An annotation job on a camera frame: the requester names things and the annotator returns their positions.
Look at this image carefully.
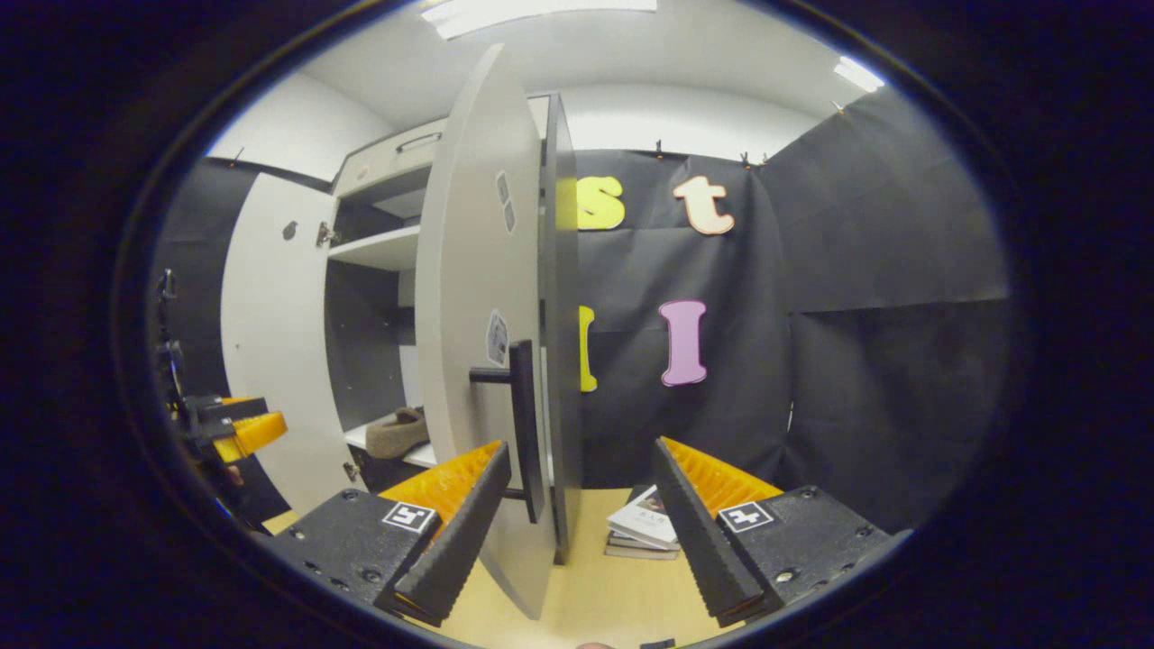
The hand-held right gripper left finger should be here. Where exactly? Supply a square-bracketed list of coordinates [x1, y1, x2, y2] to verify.
[269, 440, 513, 628]

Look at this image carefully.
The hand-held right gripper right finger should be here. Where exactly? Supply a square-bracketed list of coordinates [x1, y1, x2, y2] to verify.
[653, 436, 911, 629]

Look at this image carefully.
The light grey cabinet door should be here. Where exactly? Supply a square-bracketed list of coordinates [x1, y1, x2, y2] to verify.
[220, 171, 363, 517]
[414, 43, 556, 622]

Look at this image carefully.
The brown fuzzy slipper shoe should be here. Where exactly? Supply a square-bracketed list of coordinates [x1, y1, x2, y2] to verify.
[364, 407, 431, 460]

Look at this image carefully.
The grey shoe cabinet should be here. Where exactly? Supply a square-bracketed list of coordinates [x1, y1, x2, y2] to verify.
[323, 90, 583, 565]

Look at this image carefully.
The grey cabinet drawer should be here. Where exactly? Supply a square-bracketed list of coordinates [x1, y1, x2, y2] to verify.
[333, 116, 450, 197]

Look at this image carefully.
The white cover book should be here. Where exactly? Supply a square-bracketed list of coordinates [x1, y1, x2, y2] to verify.
[606, 485, 682, 551]

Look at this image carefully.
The grey cover book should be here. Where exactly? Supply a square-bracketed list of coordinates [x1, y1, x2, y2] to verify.
[603, 532, 680, 561]

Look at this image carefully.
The small ceiling light panel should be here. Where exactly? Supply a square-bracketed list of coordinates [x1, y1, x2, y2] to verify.
[833, 56, 886, 94]

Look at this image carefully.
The black door handle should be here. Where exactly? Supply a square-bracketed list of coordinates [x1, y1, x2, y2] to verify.
[469, 340, 547, 526]

